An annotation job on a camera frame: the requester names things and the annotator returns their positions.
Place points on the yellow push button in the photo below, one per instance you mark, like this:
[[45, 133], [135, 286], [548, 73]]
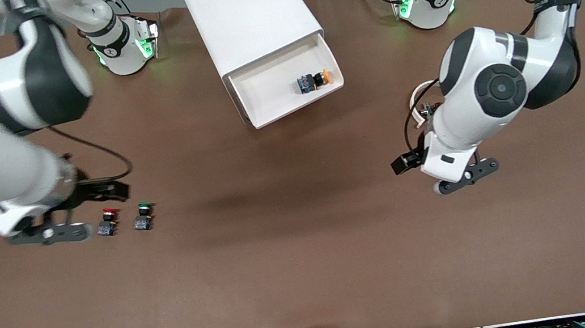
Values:
[[310, 82]]

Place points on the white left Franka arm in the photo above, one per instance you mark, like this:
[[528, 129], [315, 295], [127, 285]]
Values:
[[499, 83]]

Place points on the red push button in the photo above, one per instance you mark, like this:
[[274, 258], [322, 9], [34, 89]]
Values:
[[108, 223]]

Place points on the green push button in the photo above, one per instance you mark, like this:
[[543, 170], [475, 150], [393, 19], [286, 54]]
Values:
[[143, 217]]

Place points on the brown table mat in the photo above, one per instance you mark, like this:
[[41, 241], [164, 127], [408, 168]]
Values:
[[282, 257]]

